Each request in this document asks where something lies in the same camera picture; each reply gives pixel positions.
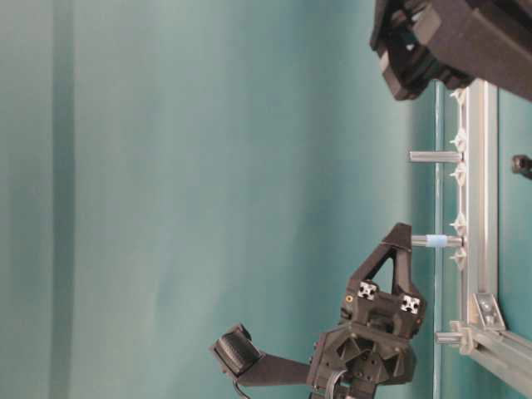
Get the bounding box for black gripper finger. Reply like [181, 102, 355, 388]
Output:
[382, 223, 424, 302]
[347, 244, 395, 287]
[458, 1, 531, 101]

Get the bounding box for lower black gripper body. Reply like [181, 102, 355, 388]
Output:
[307, 280, 426, 398]

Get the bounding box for upper black gripper body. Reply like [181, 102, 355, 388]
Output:
[370, 1, 474, 101]

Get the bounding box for white plastic clip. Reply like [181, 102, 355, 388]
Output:
[450, 212, 467, 236]
[451, 88, 467, 107]
[451, 128, 467, 152]
[451, 162, 467, 187]
[450, 247, 467, 272]

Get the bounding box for small black knob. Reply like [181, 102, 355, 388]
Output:
[511, 155, 532, 180]

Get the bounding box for aluminium post with blue tape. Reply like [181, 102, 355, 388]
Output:
[411, 234, 464, 249]

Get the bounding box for short corner aluminium post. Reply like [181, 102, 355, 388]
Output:
[435, 332, 462, 345]

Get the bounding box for middle aluminium post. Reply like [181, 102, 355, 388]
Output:
[409, 151, 463, 163]

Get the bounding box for long aluminium frame rail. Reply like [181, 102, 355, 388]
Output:
[461, 80, 499, 326]

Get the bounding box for lower metal corner bracket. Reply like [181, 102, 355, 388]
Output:
[473, 293, 506, 331]

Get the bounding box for lower wrist camera on mount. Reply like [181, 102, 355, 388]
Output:
[209, 324, 310, 387]

